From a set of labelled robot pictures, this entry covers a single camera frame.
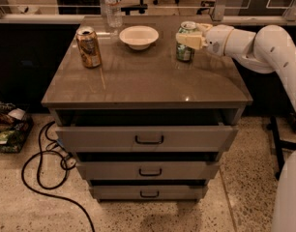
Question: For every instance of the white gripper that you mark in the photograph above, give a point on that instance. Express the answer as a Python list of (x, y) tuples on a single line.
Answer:
[(218, 40)]

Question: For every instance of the green soda can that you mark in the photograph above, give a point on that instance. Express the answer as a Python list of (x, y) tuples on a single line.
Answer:
[(183, 52)]

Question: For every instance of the middle grey drawer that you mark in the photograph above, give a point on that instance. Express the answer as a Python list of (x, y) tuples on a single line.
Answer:
[(147, 166)]

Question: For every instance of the clear plastic water bottle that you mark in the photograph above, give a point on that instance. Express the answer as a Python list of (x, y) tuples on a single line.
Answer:
[(113, 13)]

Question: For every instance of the grey drawer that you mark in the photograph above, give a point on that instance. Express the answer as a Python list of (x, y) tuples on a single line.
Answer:
[(215, 138), (148, 190), (147, 166)]

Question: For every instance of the top grey drawer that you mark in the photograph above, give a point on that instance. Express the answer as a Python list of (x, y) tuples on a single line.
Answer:
[(215, 138)]

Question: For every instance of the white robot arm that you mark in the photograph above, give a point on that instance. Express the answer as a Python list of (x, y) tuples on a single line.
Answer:
[(271, 49)]

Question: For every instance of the grey drawer cabinet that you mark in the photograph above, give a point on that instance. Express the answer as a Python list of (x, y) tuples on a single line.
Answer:
[(145, 88)]

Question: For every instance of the box of snack bags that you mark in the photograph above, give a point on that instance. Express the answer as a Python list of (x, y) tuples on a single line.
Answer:
[(15, 126)]

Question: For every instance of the black robot stand leg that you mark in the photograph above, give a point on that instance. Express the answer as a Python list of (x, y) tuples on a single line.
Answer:
[(279, 144)]

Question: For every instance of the white paper bowl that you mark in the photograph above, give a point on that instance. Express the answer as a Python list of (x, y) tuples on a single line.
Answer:
[(138, 37)]

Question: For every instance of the bottom grey drawer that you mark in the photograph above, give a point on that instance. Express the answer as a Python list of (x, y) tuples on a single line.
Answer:
[(148, 190)]

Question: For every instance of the orange soda can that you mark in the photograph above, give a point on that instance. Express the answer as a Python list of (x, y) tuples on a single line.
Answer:
[(88, 46)]

